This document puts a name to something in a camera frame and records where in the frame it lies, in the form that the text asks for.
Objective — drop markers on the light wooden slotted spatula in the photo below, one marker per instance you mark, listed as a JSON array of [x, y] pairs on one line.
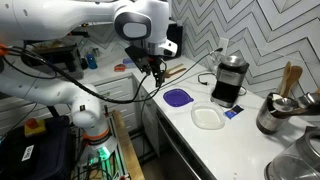
[[176, 67]]

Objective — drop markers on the small orange object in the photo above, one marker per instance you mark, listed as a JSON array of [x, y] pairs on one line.
[[120, 67]]

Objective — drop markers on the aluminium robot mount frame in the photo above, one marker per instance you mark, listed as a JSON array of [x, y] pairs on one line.
[[115, 160]]

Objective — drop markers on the metal utensil holder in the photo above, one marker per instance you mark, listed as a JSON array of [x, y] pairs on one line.
[[268, 118]]

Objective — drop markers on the red emergency stop button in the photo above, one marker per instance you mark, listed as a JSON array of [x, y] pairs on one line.
[[32, 124]]

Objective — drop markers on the blue bottle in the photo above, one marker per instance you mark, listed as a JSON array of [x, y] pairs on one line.
[[92, 62]]

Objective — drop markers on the wooden spatula in holder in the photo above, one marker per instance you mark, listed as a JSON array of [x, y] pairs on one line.
[[286, 71]]

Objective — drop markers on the black stand pole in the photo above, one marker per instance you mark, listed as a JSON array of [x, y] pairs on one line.
[[53, 111]]

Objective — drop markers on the shiny metal utensil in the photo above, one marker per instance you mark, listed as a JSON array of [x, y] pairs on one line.
[[308, 99]]

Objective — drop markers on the wooden spoon in holder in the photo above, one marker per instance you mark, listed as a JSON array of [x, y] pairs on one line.
[[295, 75]]

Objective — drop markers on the black microwave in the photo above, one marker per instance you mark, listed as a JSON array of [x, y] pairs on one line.
[[175, 36]]

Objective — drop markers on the glass blender jar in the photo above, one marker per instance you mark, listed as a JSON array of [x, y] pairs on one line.
[[293, 160]]

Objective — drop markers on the wooden board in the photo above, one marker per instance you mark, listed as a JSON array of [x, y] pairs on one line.
[[128, 150]]

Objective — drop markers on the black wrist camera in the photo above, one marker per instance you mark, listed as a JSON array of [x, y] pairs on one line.
[[138, 58]]

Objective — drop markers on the black control box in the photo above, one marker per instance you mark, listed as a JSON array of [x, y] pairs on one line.
[[43, 156]]

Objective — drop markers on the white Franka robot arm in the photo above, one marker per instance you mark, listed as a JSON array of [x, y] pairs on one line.
[[50, 16]]

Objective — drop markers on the blue plastic lid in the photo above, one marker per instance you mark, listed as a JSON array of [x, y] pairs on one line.
[[176, 97]]

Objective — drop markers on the black coffee grinder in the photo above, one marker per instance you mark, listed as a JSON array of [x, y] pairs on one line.
[[228, 80]]

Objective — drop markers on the white wall outlet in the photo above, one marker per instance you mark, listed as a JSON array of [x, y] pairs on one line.
[[223, 45]]

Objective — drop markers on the metal ladle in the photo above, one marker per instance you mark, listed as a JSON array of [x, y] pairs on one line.
[[283, 104]]

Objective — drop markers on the small clear jar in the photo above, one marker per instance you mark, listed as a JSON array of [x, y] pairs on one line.
[[96, 52]]

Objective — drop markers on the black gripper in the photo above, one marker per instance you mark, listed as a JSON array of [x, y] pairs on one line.
[[156, 63]]

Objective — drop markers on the container with blue lid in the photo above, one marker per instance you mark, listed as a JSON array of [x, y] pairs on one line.
[[127, 61]]

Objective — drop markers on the black toaster oven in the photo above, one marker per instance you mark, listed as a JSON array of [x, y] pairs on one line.
[[63, 58]]

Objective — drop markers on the dark wooden spoon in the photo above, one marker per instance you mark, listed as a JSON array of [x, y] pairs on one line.
[[178, 72]]

